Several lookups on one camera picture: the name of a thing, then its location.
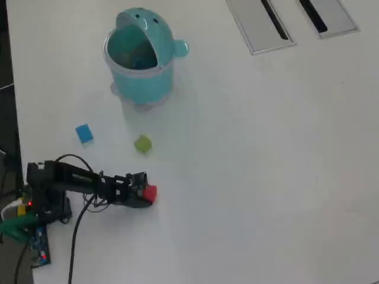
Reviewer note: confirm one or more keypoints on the green table clamp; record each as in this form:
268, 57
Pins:
14, 229

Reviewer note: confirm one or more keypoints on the green lego block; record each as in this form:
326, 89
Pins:
142, 144

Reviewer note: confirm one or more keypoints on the blue lego block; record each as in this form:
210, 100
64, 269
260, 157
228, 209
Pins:
84, 133

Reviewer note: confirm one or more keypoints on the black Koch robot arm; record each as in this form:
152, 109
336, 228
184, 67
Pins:
77, 177

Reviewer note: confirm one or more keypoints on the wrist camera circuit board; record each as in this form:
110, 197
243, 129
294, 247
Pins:
138, 180

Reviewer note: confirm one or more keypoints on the red lego block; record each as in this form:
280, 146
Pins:
150, 193

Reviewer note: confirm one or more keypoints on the green motor controller board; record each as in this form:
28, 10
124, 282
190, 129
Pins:
28, 201

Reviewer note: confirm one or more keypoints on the teal whale-shaped bin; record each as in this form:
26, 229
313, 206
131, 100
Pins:
142, 83

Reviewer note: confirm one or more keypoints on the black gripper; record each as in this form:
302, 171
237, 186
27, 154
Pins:
117, 190

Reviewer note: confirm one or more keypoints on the blue circuit board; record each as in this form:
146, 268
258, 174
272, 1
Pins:
40, 245

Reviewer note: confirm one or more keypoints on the yellow connector piece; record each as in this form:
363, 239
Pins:
21, 210

